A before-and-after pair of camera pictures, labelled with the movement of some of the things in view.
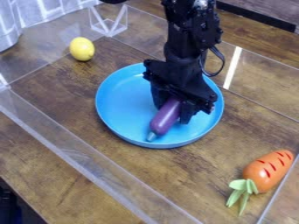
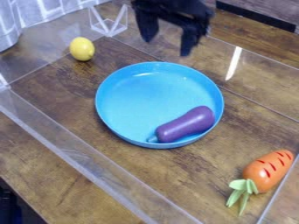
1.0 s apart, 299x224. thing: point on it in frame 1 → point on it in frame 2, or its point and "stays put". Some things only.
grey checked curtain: (21, 13) stays put
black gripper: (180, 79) → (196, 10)
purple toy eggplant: (163, 117) → (189, 123)
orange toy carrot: (262, 171) stays put
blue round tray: (125, 110) stays put
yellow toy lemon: (81, 48) stays put
